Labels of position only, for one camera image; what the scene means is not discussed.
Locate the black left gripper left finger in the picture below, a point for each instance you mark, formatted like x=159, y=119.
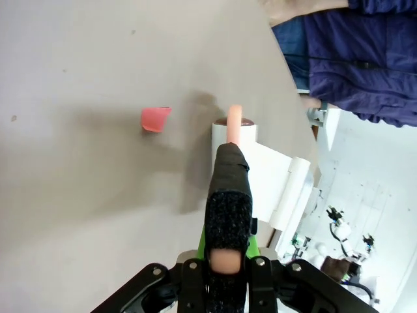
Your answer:
x=166, y=287

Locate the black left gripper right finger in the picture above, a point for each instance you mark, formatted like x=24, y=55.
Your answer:
x=273, y=287

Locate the white lint roller cover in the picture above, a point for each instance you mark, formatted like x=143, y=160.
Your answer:
x=277, y=182

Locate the brown background object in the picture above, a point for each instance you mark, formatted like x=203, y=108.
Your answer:
x=337, y=268

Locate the small white background robot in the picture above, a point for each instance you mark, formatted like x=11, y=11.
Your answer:
x=368, y=244
x=340, y=228

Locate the red paper scrap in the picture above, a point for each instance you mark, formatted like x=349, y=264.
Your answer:
x=153, y=119

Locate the person in blue jacket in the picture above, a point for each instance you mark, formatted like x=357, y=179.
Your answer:
x=358, y=55

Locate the aluminium frame profile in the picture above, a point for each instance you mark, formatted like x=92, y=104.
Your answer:
x=317, y=114

